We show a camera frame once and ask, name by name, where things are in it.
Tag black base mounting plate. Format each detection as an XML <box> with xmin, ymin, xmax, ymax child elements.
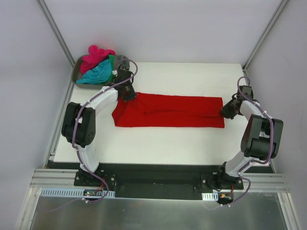
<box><xmin>44</xmin><ymin>161</ymin><xmax>275</xmax><ymax>200</ymax></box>

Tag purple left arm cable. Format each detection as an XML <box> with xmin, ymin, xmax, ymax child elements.
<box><xmin>47</xmin><ymin>58</ymin><xmax>139</xmax><ymax>212</ymax></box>

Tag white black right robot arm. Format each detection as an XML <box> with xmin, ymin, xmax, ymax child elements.
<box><xmin>214</xmin><ymin>85</ymin><xmax>283</xmax><ymax>190</ymax></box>

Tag cyan t shirt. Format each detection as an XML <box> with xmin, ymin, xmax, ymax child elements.
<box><xmin>76</xmin><ymin>61</ymin><xmax>106</xmax><ymax>85</ymax></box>

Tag aluminium corner post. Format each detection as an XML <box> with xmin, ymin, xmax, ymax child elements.
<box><xmin>36</xmin><ymin>0</ymin><xmax>75</xmax><ymax>67</ymax></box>
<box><xmin>241</xmin><ymin>0</ymin><xmax>290</xmax><ymax>74</ymax></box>

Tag pink t shirt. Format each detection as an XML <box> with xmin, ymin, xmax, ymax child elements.
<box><xmin>80</xmin><ymin>45</ymin><xmax>116</xmax><ymax>75</ymax></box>

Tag left aluminium corner post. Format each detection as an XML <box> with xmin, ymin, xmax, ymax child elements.
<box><xmin>36</xmin><ymin>0</ymin><xmax>75</xmax><ymax>67</ymax></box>

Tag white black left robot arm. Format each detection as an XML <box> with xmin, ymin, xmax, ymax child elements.
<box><xmin>61</xmin><ymin>69</ymin><xmax>137</xmax><ymax>186</ymax></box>

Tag grey t shirt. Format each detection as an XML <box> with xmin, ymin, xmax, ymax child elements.
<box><xmin>113</xmin><ymin>55</ymin><xmax>130</xmax><ymax>71</ymax></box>

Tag right aluminium corner post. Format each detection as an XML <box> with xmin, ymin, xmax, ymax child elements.
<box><xmin>241</xmin><ymin>0</ymin><xmax>290</xmax><ymax>74</ymax></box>

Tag white right cable duct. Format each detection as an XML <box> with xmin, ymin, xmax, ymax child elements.
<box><xmin>201</xmin><ymin>192</ymin><xmax>219</xmax><ymax>201</ymax></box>

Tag red t shirt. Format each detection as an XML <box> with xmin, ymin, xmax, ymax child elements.
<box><xmin>112</xmin><ymin>92</ymin><xmax>225</xmax><ymax>128</ymax></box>

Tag green t shirt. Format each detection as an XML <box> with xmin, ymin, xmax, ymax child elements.
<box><xmin>103</xmin><ymin>55</ymin><xmax>115</xmax><ymax>85</ymax></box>

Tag grey plastic laundry tray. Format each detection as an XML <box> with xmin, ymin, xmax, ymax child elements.
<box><xmin>71</xmin><ymin>53</ymin><xmax>116</xmax><ymax>89</ymax></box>

